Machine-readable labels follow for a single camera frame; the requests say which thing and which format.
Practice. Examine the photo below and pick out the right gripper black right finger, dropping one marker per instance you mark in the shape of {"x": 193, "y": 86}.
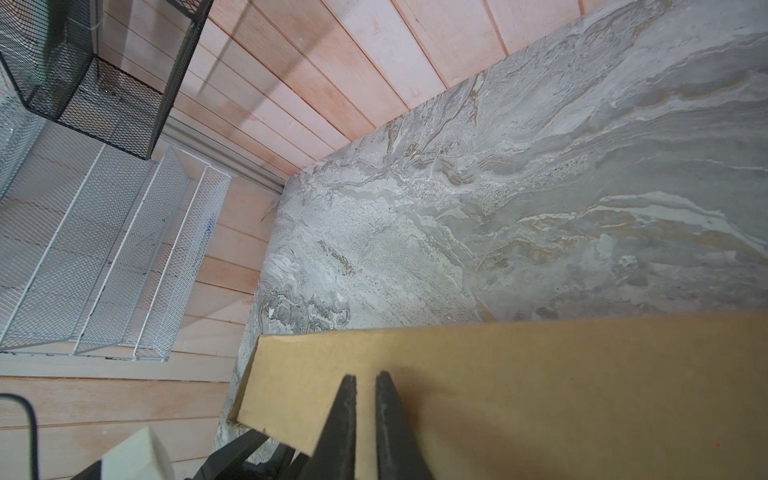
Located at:
{"x": 397, "y": 452}

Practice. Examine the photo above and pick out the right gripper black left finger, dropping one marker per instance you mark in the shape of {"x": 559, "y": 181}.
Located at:
{"x": 334, "y": 454}

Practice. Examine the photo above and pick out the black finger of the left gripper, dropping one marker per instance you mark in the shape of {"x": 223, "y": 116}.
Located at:
{"x": 229, "y": 462}

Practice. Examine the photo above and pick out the brown cardboard box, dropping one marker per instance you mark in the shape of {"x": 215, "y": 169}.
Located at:
{"x": 670, "y": 397}

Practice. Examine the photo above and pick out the white wire mesh shelf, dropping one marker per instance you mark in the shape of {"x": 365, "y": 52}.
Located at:
{"x": 100, "y": 249}

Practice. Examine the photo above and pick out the black wire mesh basket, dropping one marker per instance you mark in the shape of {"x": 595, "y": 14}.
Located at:
{"x": 49, "y": 57}

